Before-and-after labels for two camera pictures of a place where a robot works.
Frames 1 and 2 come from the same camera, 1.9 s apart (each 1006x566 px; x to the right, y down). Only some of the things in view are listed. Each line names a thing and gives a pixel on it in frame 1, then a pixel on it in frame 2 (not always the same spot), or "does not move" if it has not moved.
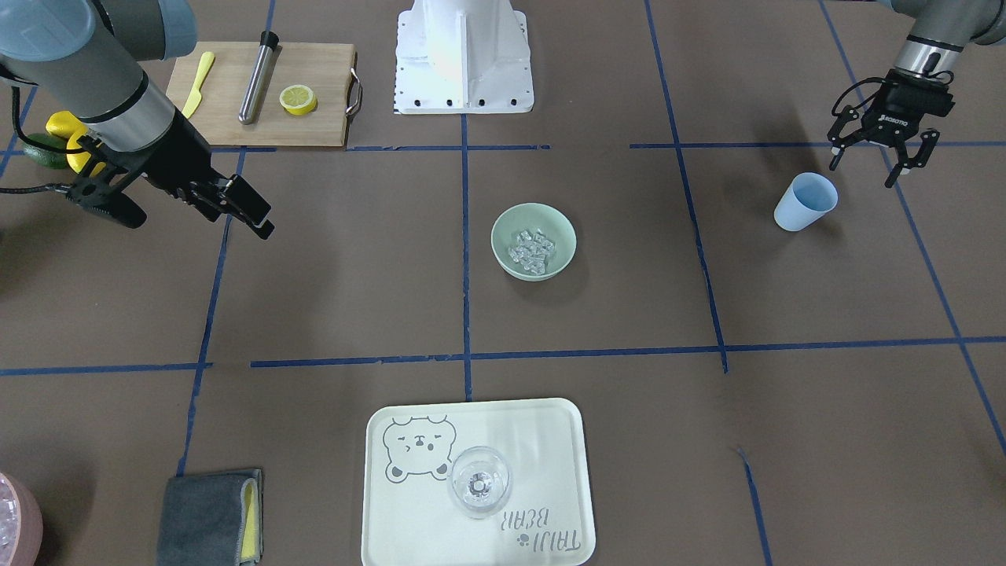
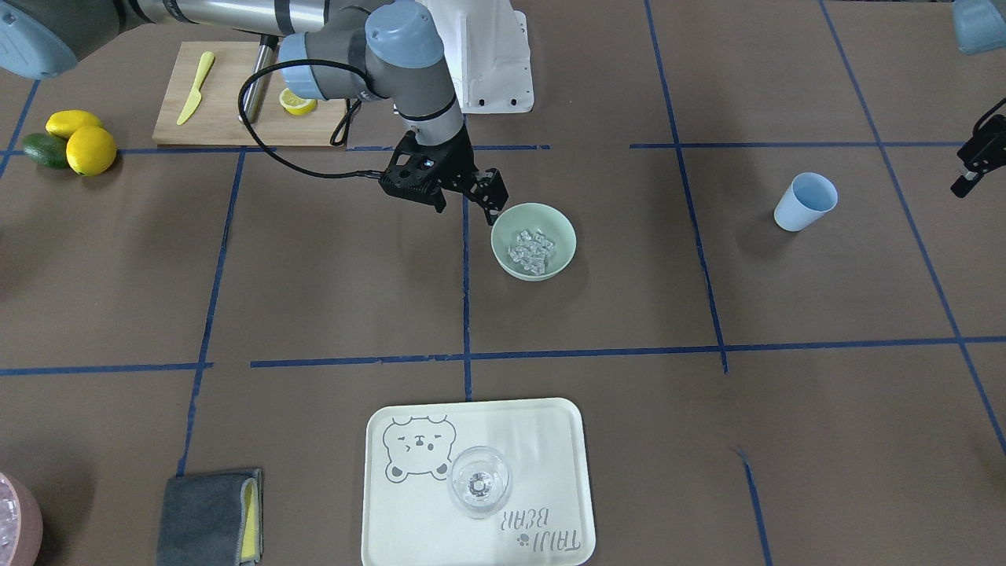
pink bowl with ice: [21, 523] does not move
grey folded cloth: [211, 520] does not move
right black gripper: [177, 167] to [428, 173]
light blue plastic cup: [808, 197] does not move
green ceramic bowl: [534, 242] does not move
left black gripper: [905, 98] to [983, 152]
